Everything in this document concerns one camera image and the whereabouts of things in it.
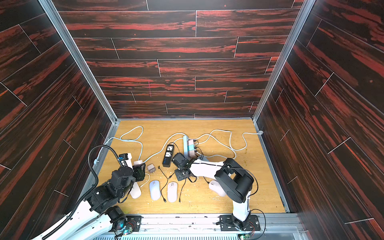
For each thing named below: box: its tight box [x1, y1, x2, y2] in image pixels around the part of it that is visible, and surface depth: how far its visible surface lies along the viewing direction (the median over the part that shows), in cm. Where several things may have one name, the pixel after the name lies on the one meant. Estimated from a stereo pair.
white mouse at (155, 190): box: [149, 180, 161, 201], surface depth 85 cm
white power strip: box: [183, 135, 189, 159], surface depth 101 cm
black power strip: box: [162, 144, 175, 168], surface depth 98 cm
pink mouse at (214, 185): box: [208, 180, 226, 197], surface depth 85 cm
